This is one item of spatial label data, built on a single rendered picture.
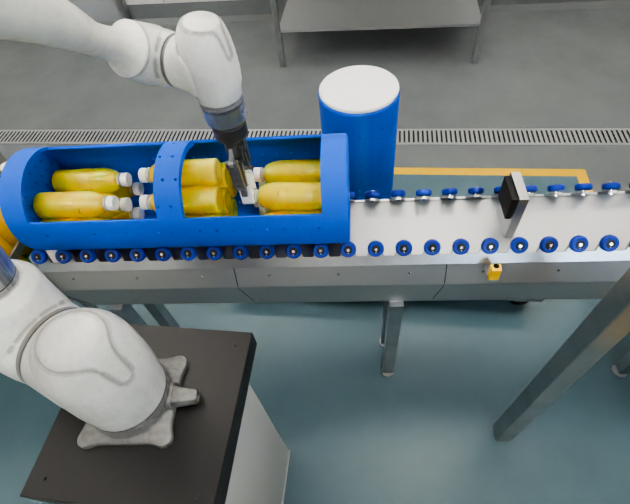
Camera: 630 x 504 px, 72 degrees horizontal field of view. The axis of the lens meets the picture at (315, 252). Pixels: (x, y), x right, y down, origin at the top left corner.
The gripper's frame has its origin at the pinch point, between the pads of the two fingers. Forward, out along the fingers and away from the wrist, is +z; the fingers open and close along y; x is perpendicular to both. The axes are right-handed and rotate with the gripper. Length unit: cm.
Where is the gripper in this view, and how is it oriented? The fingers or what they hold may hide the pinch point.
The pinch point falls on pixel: (247, 187)
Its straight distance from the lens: 111.8
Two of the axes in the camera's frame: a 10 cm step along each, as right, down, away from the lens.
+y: 0.4, -8.0, 5.9
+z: 0.9, 5.9, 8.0
